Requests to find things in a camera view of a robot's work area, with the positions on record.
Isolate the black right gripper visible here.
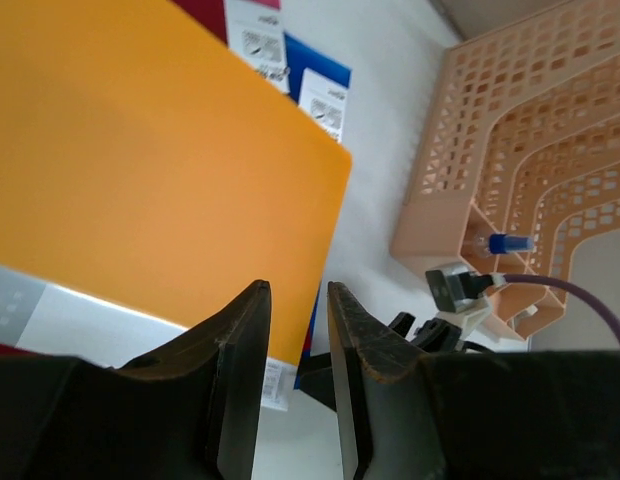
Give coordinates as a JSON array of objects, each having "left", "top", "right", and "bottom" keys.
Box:
[{"left": 295, "top": 312, "right": 490, "bottom": 411}]

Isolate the peach plastic desk organizer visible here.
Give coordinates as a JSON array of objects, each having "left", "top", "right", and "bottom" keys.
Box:
[{"left": 389, "top": 19, "right": 620, "bottom": 342}]

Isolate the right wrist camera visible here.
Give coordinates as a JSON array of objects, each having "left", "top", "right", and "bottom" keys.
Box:
[{"left": 425, "top": 263, "right": 506, "bottom": 340}]

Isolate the clear blue-capped spray bottle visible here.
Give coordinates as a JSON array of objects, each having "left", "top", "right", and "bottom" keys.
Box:
[{"left": 469, "top": 233, "right": 534, "bottom": 256}]

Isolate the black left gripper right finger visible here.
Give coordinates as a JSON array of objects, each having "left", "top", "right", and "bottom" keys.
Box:
[{"left": 327, "top": 282, "right": 620, "bottom": 479}]

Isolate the red folder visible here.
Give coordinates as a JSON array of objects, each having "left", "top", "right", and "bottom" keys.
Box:
[{"left": 0, "top": 0, "right": 282, "bottom": 357}]

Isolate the orange folder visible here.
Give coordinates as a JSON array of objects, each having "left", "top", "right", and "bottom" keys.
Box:
[{"left": 0, "top": 1, "right": 322, "bottom": 364}]

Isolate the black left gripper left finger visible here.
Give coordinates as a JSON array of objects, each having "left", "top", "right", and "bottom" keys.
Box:
[{"left": 0, "top": 280, "right": 271, "bottom": 479}]

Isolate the blue folder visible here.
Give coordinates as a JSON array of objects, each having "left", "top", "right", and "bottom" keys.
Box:
[{"left": 283, "top": 32, "right": 353, "bottom": 391}]

